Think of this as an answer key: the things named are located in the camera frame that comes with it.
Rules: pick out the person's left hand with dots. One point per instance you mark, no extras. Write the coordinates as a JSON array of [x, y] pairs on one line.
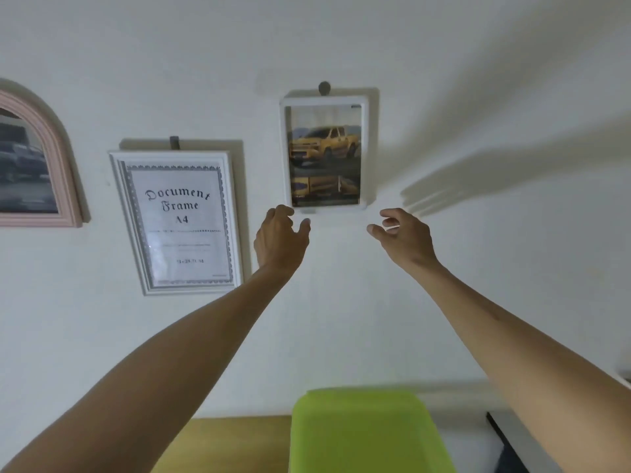
[[277, 243]]

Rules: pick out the person's right hand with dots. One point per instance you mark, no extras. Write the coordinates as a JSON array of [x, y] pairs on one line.
[[410, 241]]

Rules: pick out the person's right thumb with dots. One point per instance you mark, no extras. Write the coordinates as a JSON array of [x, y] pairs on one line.
[[377, 234]]

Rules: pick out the person's left thumb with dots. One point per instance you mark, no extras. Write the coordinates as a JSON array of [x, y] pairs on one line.
[[304, 228]]

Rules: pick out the person's left forearm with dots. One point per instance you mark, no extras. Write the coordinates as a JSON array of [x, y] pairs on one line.
[[148, 369]]

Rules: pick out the person's right forearm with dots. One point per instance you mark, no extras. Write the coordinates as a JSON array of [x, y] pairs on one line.
[[522, 339]]

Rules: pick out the green plastic bin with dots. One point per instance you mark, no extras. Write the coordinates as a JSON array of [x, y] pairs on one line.
[[362, 433]]

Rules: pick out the white frame with truck picture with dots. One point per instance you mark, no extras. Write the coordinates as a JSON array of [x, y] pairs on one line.
[[324, 152]]

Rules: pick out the white document frame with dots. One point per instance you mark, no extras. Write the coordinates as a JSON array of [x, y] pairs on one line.
[[176, 220]]

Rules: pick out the round grey wall hook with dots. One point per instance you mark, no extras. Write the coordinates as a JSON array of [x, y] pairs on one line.
[[324, 88]]

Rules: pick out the pink arched picture frame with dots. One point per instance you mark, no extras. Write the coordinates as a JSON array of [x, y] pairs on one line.
[[30, 167]]

